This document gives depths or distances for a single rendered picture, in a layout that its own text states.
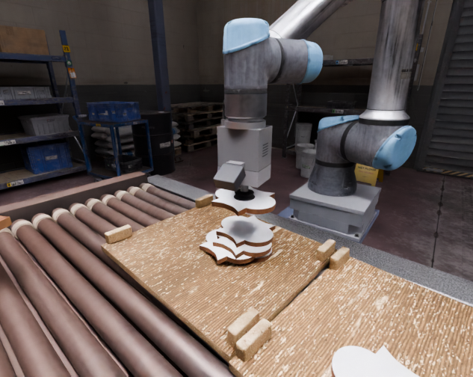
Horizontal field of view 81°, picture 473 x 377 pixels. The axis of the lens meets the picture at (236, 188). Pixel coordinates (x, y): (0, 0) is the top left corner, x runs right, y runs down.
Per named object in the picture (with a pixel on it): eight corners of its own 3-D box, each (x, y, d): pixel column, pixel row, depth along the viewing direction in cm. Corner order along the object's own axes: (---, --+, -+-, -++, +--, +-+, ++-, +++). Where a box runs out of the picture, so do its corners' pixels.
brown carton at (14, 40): (39, 59, 372) (33, 32, 361) (51, 57, 351) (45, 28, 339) (-8, 56, 335) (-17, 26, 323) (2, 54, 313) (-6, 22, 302)
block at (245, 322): (251, 318, 44) (252, 304, 43) (261, 325, 42) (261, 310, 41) (225, 342, 39) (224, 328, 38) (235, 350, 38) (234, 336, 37)
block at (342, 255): (341, 255, 59) (342, 244, 58) (349, 259, 58) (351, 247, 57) (327, 268, 55) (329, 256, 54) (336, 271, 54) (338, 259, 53)
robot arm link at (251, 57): (284, 19, 44) (238, 13, 40) (280, 93, 48) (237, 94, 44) (255, 28, 50) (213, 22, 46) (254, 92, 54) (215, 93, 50)
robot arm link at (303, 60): (288, 45, 59) (244, 41, 53) (329, 37, 50) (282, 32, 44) (285, 84, 62) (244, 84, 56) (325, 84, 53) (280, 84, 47)
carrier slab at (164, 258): (212, 204, 88) (212, 200, 87) (336, 255, 62) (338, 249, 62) (101, 250, 64) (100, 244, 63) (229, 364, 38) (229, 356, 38)
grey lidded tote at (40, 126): (59, 129, 410) (55, 112, 402) (73, 132, 393) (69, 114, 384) (21, 134, 370) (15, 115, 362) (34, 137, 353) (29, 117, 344)
